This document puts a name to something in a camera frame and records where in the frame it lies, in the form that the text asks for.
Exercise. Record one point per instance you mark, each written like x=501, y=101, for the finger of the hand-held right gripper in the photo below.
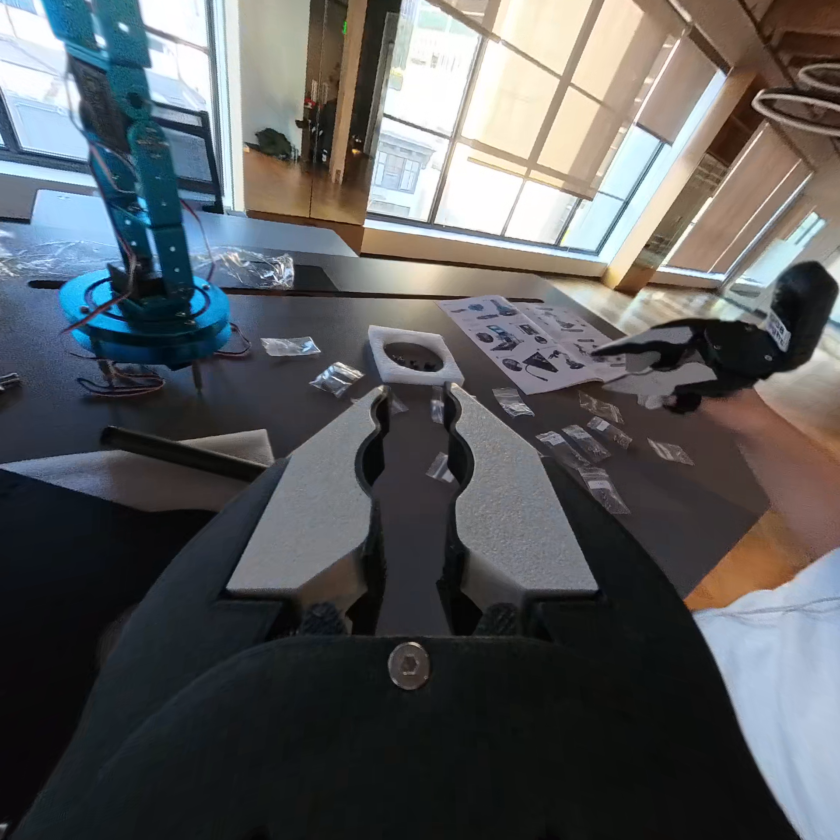
x=682, y=379
x=656, y=340

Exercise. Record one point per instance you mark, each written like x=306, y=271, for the white square foam frame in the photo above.
x=376, y=344

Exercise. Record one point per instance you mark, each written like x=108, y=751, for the crumpled clear plastic wrap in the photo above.
x=59, y=256

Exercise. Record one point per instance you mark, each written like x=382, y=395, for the large clear plastic bag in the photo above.
x=262, y=269

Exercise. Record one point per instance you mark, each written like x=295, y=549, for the blue toy robot arm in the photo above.
x=157, y=197

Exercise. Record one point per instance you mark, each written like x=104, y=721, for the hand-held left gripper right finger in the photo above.
x=518, y=512

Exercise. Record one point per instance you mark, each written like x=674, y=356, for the small metal part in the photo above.
x=8, y=380

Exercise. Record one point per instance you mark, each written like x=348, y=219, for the beige roller blind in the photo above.
x=590, y=111

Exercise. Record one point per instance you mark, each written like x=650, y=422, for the person's right forearm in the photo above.
x=787, y=459

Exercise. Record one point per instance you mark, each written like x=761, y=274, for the group of small plastic bags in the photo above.
x=289, y=346

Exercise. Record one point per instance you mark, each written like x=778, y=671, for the white foam sheet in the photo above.
x=98, y=479

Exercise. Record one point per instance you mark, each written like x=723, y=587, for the dark green backpack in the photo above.
x=274, y=144

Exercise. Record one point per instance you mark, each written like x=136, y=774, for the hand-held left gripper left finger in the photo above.
x=308, y=505

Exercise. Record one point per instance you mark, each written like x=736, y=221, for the pile of small black screws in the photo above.
x=413, y=361

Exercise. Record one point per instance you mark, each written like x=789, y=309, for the black mesh chair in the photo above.
x=197, y=157

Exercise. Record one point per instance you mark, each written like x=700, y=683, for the printed instruction leaflet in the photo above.
x=525, y=334

